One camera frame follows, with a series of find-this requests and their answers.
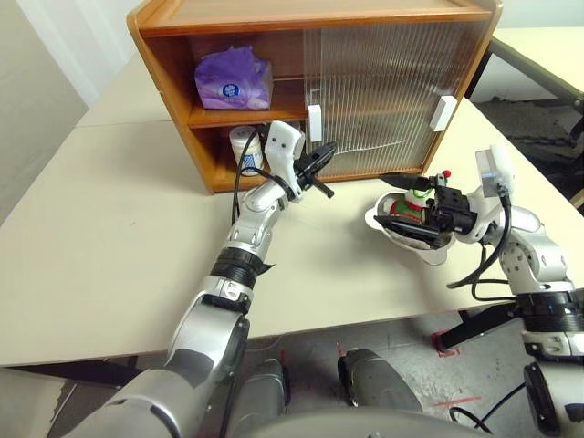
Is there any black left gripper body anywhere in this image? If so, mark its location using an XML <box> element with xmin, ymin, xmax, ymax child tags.
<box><xmin>294</xmin><ymin>151</ymin><xmax>324</xmax><ymax>193</ymax></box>

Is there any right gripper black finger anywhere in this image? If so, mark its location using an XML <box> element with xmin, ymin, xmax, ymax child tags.
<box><xmin>372</xmin><ymin>215</ymin><xmax>453</xmax><ymax>244</ymax></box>
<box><xmin>380</xmin><ymin>172</ymin><xmax>434</xmax><ymax>191</ymax></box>

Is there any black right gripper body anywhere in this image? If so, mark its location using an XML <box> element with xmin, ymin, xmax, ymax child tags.
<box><xmin>426</xmin><ymin>179</ymin><xmax>479</xmax><ymax>237</ymax></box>

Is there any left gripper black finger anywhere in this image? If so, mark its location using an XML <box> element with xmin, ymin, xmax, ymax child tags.
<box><xmin>308</xmin><ymin>141</ymin><xmax>339</xmax><ymax>173</ymax></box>
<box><xmin>311</xmin><ymin>176</ymin><xmax>337</xmax><ymax>201</ymax></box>

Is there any white door handle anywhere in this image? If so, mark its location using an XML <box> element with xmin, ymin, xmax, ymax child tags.
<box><xmin>431</xmin><ymin>95</ymin><xmax>457</xmax><ymax>133</ymax></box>
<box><xmin>308</xmin><ymin>104</ymin><xmax>323</xmax><ymax>143</ymax></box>

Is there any ribbed clear sliding door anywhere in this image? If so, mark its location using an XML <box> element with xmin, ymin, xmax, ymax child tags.
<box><xmin>302</xmin><ymin>27</ymin><xmax>475</xmax><ymax>182</ymax></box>
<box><xmin>318</xmin><ymin>21</ymin><xmax>492</xmax><ymax>180</ymax></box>

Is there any brown wooden cabinet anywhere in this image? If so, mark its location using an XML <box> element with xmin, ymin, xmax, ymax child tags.
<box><xmin>126</xmin><ymin>0</ymin><xmax>506</xmax><ymax>195</ymax></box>

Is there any white wipes canister blue print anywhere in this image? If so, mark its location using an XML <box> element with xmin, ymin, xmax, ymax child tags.
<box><xmin>229</xmin><ymin>126</ymin><xmax>266</xmax><ymax>178</ymax></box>

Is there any black table leg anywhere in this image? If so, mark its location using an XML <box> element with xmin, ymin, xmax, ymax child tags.
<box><xmin>431</xmin><ymin>300</ymin><xmax>526</xmax><ymax>360</ymax></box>

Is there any purple tissue pack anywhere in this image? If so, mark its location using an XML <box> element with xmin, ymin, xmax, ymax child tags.
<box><xmin>194</xmin><ymin>45</ymin><xmax>274</xmax><ymax>111</ymax></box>

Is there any dark grey rounded shell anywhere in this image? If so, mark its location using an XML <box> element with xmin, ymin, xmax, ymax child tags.
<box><xmin>337</xmin><ymin>348</ymin><xmax>422</xmax><ymax>412</ymax></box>
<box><xmin>235</xmin><ymin>358</ymin><xmax>292</xmax><ymax>423</ymax></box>

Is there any red floor tape strip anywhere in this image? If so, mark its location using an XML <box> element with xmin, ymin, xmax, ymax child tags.
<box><xmin>433</xmin><ymin>395</ymin><xmax>483</xmax><ymax>408</ymax></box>

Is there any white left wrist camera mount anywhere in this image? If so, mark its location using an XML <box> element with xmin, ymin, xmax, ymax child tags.
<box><xmin>266</xmin><ymin>120</ymin><xmax>306</xmax><ymax>204</ymax></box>

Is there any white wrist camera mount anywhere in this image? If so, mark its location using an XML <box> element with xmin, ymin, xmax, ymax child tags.
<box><xmin>266</xmin><ymin>120</ymin><xmax>306</xmax><ymax>204</ymax></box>
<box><xmin>474</xmin><ymin>144</ymin><xmax>515</xmax><ymax>215</ymax></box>

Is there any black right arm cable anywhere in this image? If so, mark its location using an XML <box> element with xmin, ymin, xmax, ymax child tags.
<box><xmin>446</xmin><ymin>189</ymin><xmax>519</xmax><ymax>305</ymax></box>

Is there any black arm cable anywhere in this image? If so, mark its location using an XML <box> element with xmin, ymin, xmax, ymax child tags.
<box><xmin>446</xmin><ymin>189</ymin><xmax>519</xmax><ymax>305</ymax></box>
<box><xmin>231</xmin><ymin>127</ymin><xmax>293</xmax><ymax>227</ymax></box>

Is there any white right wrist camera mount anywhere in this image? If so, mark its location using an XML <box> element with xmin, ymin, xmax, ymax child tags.
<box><xmin>474</xmin><ymin>144</ymin><xmax>515</xmax><ymax>215</ymax></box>

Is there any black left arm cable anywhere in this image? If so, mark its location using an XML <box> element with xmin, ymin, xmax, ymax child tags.
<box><xmin>231</xmin><ymin>127</ymin><xmax>293</xmax><ymax>227</ymax></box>

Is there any cream table with black frame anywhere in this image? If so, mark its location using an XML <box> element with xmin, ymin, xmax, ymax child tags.
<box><xmin>469</xmin><ymin>26</ymin><xmax>584</xmax><ymax>138</ymax></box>

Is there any thin black hanging cable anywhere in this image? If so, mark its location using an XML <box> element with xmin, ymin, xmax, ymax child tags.
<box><xmin>448</xmin><ymin>381</ymin><xmax>528</xmax><ymax>434</ymax></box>

